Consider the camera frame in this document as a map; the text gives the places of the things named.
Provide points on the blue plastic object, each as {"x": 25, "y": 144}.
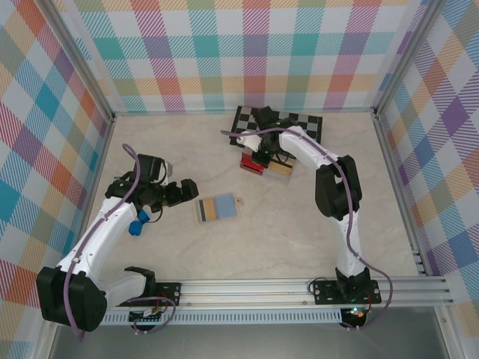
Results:
{"x": 134, "y": 229}

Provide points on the gold card with black stripe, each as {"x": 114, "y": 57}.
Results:
{"x": 210, "y": 210}

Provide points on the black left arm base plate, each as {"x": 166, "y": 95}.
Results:
{"x": 170, "y": 293}

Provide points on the tan black small box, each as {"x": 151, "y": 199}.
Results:
{"x": 280, "y": 169}

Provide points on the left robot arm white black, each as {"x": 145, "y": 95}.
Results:
{"x": 105, "y": 232}

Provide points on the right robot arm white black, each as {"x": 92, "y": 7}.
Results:
{"x": 307, "y": 149}

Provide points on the clear acrylic card box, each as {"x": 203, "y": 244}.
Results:
{"x": 249, "y": 142}

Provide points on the grey metal panel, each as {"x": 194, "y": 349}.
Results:
{"x": 243, "y": 344}

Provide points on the black grey folding chessboard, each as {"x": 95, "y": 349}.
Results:
{"x": 305, "y": 121}

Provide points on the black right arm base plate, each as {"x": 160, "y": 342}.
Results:
{"x": 325, "y": 291}

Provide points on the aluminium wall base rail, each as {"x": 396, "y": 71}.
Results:
{"x": 168, "y": 113}

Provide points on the aluminium side rail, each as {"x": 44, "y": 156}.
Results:
{"x": 399, "y": 187}
{"x": 93, "y": 187}

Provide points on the aluminium frame post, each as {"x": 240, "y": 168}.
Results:
{"x": 407, "y": 56}
{"x": 85, "y": 60}

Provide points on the aluminium mounting rail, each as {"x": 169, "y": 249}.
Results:
{"x": 243, "y": 293}

